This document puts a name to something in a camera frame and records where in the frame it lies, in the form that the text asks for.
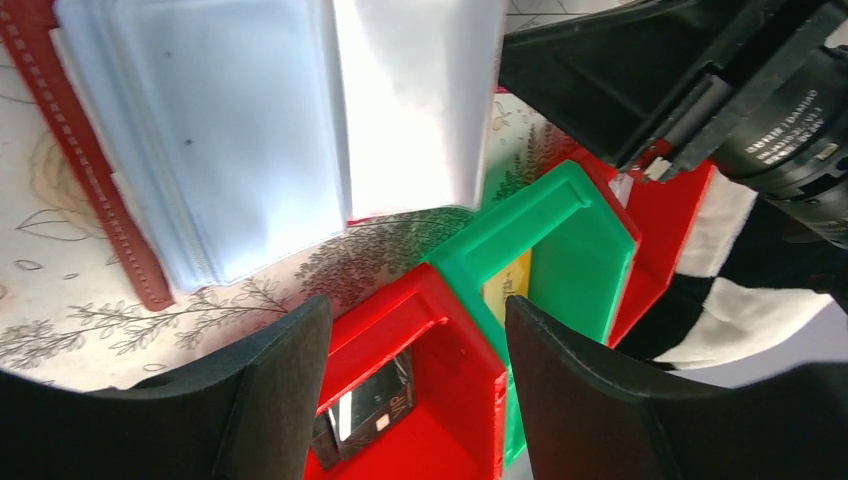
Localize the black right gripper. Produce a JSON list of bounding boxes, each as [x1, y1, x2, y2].
[[499, 1, 847, 248]]

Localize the green plastic bin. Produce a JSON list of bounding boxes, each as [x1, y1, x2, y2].
[[422, 158, 643, 468]]

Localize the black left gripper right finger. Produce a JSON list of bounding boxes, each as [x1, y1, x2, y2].
[[505, 296, 847, 479]]

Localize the floral patterned table mat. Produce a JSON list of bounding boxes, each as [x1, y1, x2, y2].
[[0, 39, 584, 392]]

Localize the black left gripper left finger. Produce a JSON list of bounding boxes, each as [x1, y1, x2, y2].
[[1, 296, 333, 479]]

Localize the red plastic bin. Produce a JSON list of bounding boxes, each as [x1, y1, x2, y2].
[[567, 147, 715, 348], [303, 264, 507, 479]]

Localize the white card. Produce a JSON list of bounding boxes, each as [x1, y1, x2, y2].
[[334, 0, 508, 220]]

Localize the black VIP card stack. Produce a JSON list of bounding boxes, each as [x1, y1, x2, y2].
[[311, 350, 415, 471]]

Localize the red leather card holder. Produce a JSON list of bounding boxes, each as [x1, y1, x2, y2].
[[0, 0, 510, 313]]

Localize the left red plastic bin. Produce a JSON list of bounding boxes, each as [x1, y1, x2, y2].
[[303, 264, 507, 479]]

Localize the gold cards in green bin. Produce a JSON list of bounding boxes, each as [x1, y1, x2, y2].
[[481, 249, 532, 326]]

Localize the white cards in red bin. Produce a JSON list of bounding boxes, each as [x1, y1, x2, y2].
[[608, 173, 635, 207]]

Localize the right red plastic bin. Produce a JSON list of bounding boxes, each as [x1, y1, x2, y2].
[[567, 147, 715, 348]]

